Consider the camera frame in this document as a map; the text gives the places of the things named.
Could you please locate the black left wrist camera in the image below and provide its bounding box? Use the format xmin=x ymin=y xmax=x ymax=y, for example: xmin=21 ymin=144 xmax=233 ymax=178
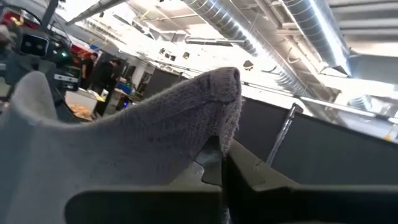
xmin=19 ymin=32 xmax=50 ymax=58

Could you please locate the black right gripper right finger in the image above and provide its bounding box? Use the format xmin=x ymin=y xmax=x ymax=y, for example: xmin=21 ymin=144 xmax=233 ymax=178
xmin=221 ymin=139 xmax=398 ymax=224

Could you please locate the dark grey terry towel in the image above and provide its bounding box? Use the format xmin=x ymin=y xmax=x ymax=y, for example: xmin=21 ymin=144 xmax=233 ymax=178
xmin=0 ymin=66 xmax=244 ymax=224

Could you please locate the blue plastic bin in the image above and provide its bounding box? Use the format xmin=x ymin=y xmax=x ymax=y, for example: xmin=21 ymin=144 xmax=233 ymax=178
xmin=117 ymin=82 xmax=133 ymax=95

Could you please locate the person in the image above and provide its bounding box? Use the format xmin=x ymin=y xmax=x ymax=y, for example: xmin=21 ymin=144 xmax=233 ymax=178
xmin=79 ymin=52 xmax=100 ymax=91
xmin=91 ymin=58 xmax=123 ymax=118

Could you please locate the long LED light bar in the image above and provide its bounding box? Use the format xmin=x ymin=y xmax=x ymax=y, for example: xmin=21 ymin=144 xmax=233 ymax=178
xmin=241 ymin=80 xmax=398 ymax=124

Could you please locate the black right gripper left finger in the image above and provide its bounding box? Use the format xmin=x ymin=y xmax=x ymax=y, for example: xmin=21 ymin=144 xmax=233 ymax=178
xmin=64 ymin=136 xmax=223 ymax=224

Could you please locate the black folding partition screen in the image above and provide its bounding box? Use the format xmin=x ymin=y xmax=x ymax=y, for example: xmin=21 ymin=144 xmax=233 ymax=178
xmin=141 ymin=67 xmax=398 ymax=188

